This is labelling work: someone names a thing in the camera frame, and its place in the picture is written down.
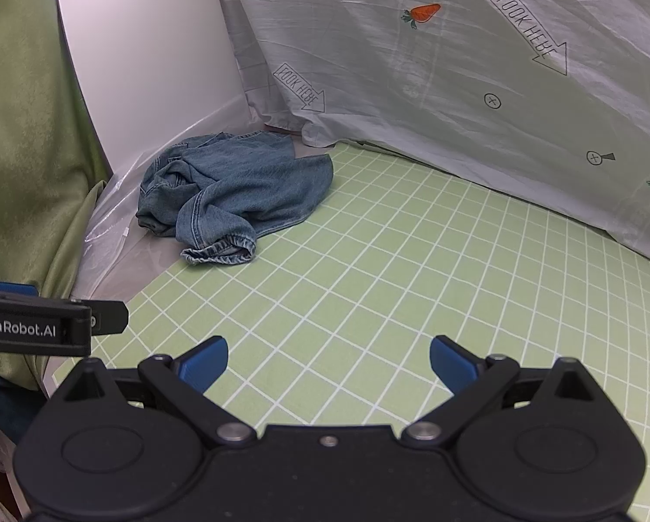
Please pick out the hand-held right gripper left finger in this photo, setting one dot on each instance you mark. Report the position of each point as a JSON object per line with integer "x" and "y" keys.
{"x": 205, "y": 364}

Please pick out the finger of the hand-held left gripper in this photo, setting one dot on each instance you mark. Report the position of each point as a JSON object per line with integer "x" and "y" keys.
{"x": 110, "y": 319}
{"x": 4, "y": 286}

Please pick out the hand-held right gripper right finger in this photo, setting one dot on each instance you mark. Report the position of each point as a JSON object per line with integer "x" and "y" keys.
{"x": 454, "y": 364}

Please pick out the blue denim jeans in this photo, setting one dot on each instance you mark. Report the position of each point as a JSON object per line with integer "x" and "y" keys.
{"x": 248, "y": 185}

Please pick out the dark teal cloth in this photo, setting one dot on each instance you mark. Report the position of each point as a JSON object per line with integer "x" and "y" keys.
{"x": 4, "y": 408}

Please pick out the clear plastic sheet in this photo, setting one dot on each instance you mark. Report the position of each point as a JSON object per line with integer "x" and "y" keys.
{"x": 113, "y": 228}

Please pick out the green grid mat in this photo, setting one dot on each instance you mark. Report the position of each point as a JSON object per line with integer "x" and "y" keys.
{"x": 384, "y": 283}

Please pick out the green cloth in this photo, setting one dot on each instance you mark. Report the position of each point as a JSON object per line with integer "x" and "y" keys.
{"x": 20, "y": 147}

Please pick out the white board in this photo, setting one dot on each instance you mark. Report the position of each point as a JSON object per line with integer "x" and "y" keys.
{"x": 151, "y": 54}

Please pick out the white carrot print sheet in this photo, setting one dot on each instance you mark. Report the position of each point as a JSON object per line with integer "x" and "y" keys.
{"x": 439, "y": 65}

